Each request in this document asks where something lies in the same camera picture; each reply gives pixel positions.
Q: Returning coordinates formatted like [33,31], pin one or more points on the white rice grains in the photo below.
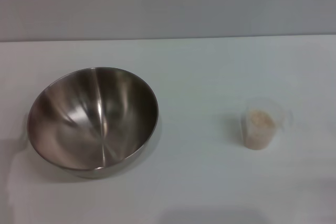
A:
[260,127]

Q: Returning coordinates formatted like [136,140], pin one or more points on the clear plastic measuring cup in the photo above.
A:
[258,140]

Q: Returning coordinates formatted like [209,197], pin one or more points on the stainless steel mixing bowl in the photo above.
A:
[92,119]

